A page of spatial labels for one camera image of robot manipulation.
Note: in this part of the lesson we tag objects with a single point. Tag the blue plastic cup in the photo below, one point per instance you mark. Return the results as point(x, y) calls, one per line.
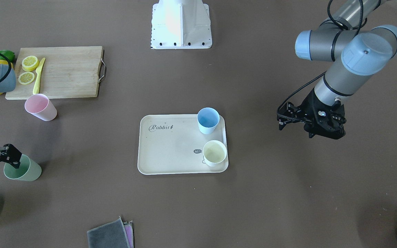
point(207, 120)

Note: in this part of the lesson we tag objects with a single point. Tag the yellow plastic knife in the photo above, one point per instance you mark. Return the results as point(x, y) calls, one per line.
point(38, 70)

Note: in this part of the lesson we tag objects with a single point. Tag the lemon half slice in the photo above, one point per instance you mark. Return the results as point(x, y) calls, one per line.
point(26, 78)
point(30, 63)

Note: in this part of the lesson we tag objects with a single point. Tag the cream plastic cup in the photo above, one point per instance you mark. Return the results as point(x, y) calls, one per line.
point(214, 153)

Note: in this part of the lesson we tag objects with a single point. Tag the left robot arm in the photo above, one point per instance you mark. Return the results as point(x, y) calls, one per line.
point(356, 56)

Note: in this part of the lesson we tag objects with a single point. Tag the wooden cutting board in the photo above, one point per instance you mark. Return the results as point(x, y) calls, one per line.
point(68, 72)

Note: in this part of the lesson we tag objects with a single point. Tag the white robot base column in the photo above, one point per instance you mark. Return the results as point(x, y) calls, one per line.
point(181, 24)

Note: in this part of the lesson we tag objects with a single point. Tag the grey folded cloth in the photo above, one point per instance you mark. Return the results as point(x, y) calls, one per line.
point(116, 234)

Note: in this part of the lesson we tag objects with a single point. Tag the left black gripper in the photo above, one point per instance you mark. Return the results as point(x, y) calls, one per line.
point(307, 106)

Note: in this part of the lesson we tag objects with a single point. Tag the pink plastic cup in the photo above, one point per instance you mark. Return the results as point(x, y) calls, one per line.
point(40, 106)

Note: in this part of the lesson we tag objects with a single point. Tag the cream serving tray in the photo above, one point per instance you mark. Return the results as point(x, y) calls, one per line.
point(173, 144)

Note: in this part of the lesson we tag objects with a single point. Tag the green lime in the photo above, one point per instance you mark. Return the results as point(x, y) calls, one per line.
point(10, 55)

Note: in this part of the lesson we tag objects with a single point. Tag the green plastic cup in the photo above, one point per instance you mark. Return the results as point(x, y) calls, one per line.
point(28, 170)

